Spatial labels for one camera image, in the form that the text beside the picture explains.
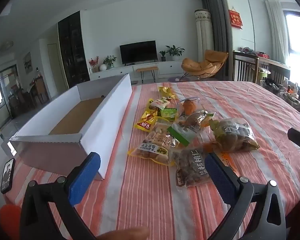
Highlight clear peanut packet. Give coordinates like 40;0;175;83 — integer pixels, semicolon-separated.
142;120;180;152

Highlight yellow-edged nut packet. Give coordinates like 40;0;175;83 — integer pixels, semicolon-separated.
127;140;175;167

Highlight orange cloth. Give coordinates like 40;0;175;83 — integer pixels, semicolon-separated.
0;204;23;233

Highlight black flat television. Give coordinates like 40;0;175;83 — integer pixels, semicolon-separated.
119;40;157;65

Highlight covered standing air conditioner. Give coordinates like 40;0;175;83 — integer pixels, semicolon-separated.
194;9;214;67

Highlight white sheer curtain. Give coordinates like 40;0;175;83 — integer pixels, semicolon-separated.
265;0;289;65

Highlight clear bag of brown nuts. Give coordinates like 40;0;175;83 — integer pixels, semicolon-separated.
209;118;261;153

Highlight large green potted plant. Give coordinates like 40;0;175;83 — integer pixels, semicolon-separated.
165;45;185;61

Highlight yellow chicken feet packet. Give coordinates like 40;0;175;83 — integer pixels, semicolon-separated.
133;109;160;132

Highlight framed wall picture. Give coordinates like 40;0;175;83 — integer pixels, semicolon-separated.
23;52;32;74

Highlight black smartphone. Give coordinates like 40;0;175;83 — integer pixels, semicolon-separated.
0;158;16;194

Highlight wooden railing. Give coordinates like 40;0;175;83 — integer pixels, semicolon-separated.
232;51;290;84

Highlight brown walnut packet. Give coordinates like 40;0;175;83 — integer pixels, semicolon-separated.
172;147;232;188

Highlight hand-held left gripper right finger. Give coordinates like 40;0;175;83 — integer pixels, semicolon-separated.
204;152;288;240

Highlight white television cabinet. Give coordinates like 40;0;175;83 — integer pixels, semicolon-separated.
89;60;184;80

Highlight wooden dining chairs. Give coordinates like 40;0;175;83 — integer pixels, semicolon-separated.
9;76;49;110

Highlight cream interior door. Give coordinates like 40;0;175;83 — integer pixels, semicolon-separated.
47;42;67;93

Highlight white cardboard box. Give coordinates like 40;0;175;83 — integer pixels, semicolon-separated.
9;74;132;180

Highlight small yellow snack packet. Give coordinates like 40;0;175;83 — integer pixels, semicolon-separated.
158;86;177;98

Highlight red wall hanging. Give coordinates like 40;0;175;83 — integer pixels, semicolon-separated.
228;9;243;30

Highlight white snack packet yellow label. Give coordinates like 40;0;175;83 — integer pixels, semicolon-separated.
146;97;172;111

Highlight striped orange bedsheet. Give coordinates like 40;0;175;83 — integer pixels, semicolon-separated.
5;80;300;240

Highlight round ceiling lamp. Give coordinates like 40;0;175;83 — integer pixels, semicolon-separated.
0;41;14;52

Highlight orange lounge chair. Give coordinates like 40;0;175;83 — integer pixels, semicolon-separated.
181;49;228;81

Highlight person's left hand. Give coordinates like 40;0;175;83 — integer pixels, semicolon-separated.
96;226;150;240

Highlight pile of household clutter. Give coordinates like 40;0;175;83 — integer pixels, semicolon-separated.
261;76;300;110

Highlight black display cabinet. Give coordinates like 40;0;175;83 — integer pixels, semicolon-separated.
58;11;90;88

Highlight grey curtain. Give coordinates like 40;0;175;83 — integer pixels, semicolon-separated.
201;0;234;80

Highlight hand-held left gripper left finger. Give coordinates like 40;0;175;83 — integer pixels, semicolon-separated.
19;151;101;240

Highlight wooden bench with metal legs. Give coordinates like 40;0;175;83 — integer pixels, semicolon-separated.
136;66;158;83

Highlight clear zip bag green label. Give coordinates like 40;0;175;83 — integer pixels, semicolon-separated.
167;124;209;147

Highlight glass balcony door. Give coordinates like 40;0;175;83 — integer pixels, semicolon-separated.
0;65;18;130

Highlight orange snack clear packet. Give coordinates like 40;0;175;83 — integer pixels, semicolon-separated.
177;97;198;117

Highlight green snack packet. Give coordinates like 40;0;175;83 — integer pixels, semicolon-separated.
162;107;178;119

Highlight red flowers in vase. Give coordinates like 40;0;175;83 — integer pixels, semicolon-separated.
89;56;100;73

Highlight bushy green potted plant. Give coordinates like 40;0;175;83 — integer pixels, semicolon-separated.
103;55;117;70

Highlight clear bag of brown wafers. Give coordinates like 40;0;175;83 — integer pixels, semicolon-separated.
175;110;215;130

